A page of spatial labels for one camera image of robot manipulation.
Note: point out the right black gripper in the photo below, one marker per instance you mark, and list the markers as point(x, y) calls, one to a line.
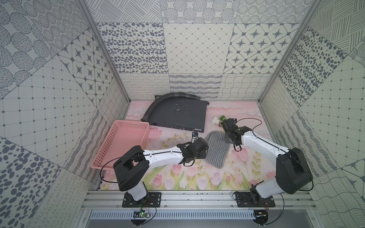
point(226, 138)

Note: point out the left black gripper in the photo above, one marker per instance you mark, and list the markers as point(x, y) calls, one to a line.
point(201, 145)

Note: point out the grey striped dishcloth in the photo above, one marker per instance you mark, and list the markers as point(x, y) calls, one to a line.
point(218, 149)

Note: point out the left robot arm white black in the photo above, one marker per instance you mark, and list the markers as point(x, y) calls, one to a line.
point(131, 167)

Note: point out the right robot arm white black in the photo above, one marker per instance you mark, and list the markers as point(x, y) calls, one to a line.
point(292, 169)

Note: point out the green white toy spray gun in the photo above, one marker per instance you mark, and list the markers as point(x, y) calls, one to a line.
point(218, 120)

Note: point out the pink plastic basket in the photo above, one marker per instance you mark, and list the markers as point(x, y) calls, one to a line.
point(122, 136)

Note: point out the right small circuit board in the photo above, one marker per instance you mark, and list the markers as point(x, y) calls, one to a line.
point(261, 216)

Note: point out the small circuit board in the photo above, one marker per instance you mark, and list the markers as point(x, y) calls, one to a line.
point(141, 214)
point(261, 216)

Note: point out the left small circuit board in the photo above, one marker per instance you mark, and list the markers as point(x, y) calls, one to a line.
point(141, 214)

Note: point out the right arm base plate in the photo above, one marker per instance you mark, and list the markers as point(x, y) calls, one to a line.
point(251, 200)

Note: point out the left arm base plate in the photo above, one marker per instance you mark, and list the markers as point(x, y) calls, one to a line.
point(152, 199)

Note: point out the aluminium frame rail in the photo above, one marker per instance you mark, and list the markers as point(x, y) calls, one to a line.
point(108, 200)

